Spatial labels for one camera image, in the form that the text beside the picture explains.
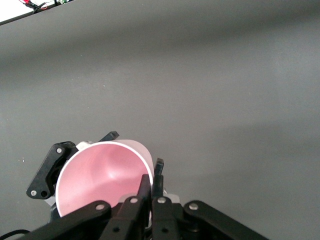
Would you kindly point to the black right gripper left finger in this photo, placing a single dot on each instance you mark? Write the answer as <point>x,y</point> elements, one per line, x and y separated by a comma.
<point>100,222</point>

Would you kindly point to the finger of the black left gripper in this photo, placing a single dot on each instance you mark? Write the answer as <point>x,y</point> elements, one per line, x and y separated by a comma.
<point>172,197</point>

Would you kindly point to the pink plastic cup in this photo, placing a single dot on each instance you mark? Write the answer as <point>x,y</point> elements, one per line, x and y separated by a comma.
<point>100,180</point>

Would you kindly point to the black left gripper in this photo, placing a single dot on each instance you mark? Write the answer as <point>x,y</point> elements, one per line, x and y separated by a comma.
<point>54,210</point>

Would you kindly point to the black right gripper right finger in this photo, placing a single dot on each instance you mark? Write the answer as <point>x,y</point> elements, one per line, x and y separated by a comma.
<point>190,222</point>

